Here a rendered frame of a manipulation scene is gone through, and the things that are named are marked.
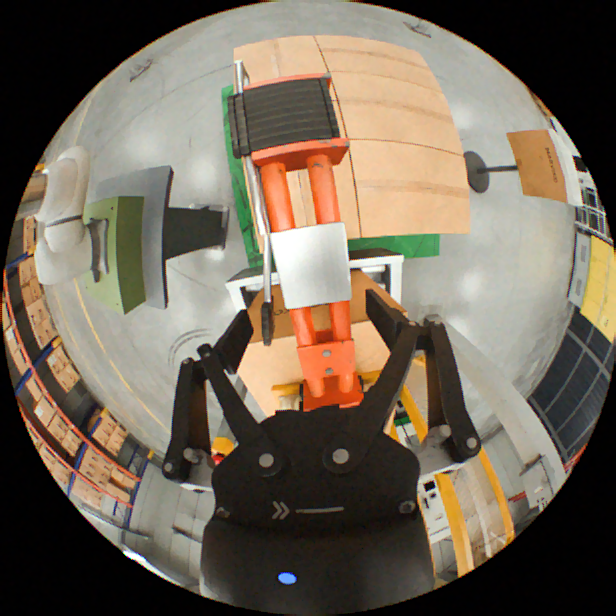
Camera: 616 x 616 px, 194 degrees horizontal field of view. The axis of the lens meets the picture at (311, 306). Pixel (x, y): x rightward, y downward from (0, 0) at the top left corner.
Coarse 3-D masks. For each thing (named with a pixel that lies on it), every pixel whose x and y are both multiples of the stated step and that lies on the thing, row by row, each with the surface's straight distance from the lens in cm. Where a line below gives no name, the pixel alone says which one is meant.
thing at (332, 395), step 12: (300, 384) 29; (324, 384) 27; (336, 384) 27; (360, 384) 28; (300, 396) 29; (312, 396) 26; (324, 396) 26; (336, 396) 25; (348, 396) 25; (360, 396) 25; (300, 408) 26; (312, 408) 25; (348, 408) 28
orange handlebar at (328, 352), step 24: (264, 168) 16; (312, 168) 16; (264, 192) 16; (288, 192) 16; (312, 192) 16; (336, 192) 16; (288, 216) 16; (336, 216) 16; (336, 312) 17; (312, 336) 19; (336, 336) 19; (312, 360) 20; (336, 360) 20; (312, 384) 24
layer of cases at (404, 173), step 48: (240, 48) 131; (288, 48) 120; (336, 48) 122; (384, 48) 137; (336, 96) 92; (384, 96) 99; (432, 96) 119; (384, 144) 84; (432, 144) 98; (384, 192) 77; (432, 192) 90
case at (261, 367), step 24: (360, 288) 51; (288, 312) 45; (312, 312) 42; (360, 312) 39; (288, 336) 36; (360, 336) 37; (264, 360) 40; (288, 360) 39; (360, 360) 41; (384, 360) 44; (264, 384) 46; (264, 408) 56
